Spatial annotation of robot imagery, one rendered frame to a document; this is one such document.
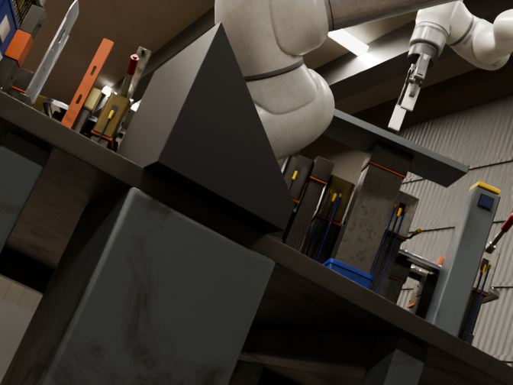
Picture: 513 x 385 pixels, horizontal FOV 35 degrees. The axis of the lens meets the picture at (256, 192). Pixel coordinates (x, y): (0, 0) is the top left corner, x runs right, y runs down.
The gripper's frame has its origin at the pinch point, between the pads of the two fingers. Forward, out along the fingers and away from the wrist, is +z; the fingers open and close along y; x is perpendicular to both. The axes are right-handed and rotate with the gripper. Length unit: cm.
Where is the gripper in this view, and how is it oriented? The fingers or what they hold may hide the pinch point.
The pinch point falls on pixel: (401, 115)
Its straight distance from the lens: 215.3
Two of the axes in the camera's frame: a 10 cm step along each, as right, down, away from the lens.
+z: -3.6, 8.8, -3.0
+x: -9.3, -3.7, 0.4
